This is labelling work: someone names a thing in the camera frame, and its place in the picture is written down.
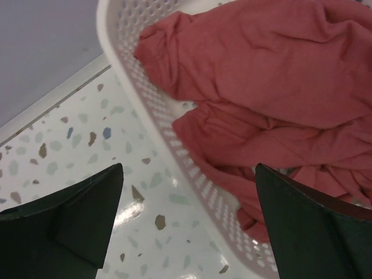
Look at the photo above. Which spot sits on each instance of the red t-shirt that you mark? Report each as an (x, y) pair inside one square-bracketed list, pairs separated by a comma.
[(283, 83)]

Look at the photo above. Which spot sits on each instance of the white perforated plastic basket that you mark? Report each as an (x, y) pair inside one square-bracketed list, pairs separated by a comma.
[(118, 25)]

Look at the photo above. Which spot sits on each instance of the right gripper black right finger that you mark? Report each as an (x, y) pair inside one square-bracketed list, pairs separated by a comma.
[(312, 234)]

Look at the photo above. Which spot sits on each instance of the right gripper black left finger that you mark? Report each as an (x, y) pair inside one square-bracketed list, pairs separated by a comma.
[(65, 234)]

